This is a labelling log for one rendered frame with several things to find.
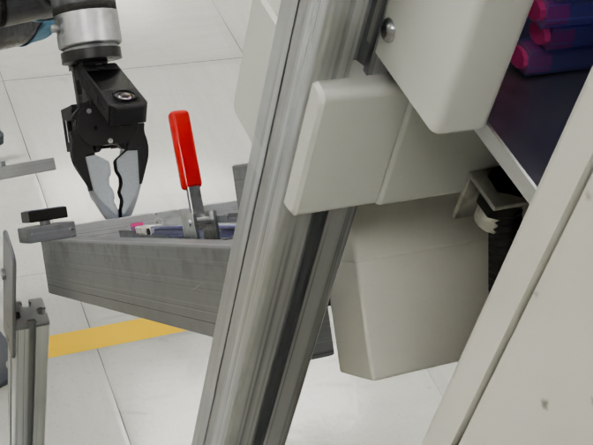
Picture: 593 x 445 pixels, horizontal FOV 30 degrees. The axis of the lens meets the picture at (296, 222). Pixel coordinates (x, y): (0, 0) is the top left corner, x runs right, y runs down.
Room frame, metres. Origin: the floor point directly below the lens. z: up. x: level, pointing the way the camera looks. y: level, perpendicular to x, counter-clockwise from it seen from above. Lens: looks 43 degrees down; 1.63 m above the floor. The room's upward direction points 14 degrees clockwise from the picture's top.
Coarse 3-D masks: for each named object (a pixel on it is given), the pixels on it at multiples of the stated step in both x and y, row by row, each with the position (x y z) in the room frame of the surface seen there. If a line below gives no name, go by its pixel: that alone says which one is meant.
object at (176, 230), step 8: (168, 224) 0.81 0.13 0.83; (176, 224) 0.79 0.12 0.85; (224, 224) 0.69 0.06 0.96; (232, 224) 0.67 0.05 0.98; (152, 232) 0.81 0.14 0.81; (160, 232) 0.79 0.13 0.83; (168, 232) 0.78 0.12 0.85; (176, 232) 0.76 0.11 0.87; (200, 232) 0.71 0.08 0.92; (224, 232) 0.68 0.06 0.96; (232, 232) 0.66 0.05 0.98
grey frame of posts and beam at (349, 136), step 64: (256, 0) 0.40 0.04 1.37; (320, 0) 0.36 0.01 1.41; (384, 0) 0.36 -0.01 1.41; (256, 64) 0.39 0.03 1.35; (320, 64) 0.35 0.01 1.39; (256, 128) 0.38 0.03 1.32; (320, 128) 0.34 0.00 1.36; (384, 128) 0.36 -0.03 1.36; (256, 192) 0.37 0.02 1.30; (320, 192) 0.35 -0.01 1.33; (384, 192) 0.36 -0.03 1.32; (448, 192) 0.38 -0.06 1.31; (256, 256) 0.36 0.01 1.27; (320, 256) 0.36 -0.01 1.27; (256, 320) 0.35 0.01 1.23; (320, 320) 0.37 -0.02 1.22; (256, 384) 0.36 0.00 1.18
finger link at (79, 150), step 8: (72, 136) 0.95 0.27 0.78; (72, 144) 0.94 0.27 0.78; (80, 144) 0.95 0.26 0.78; (72, 152) 0.94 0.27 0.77; (80, 152) 0.94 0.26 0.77; (88, 152) 0.95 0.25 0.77; (72, 160) 0.94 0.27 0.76; (80, 160) 0.94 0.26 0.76; (80, 168) 0.93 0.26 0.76; (80, 176) 0.93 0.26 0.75; (88, 176) 0.93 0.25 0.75; (88, 184) 0.92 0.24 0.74
